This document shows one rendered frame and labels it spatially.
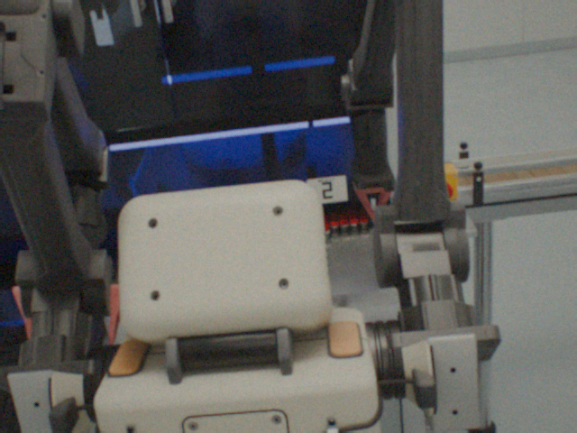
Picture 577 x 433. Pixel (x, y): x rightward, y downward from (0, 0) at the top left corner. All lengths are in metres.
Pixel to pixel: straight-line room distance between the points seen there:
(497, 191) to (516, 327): 1.19
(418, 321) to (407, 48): 0.30
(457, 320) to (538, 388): 1.85
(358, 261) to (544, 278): 1.73
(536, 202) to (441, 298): 1.05
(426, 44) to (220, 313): 0.36
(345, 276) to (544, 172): 0.60
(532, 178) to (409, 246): 1.01
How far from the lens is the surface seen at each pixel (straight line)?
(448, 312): 0.79
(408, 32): 0.81
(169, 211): 0.72
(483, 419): 2.23
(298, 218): 0.70
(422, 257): 0.83
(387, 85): 1.18
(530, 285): 3.16
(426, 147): 0.83
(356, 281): 1.51
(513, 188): 1.80
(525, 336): 2.87
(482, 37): 6.45
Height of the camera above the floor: 1.67
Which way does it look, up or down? 26 degrees down
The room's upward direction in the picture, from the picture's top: 7 degrees counter-clockwise
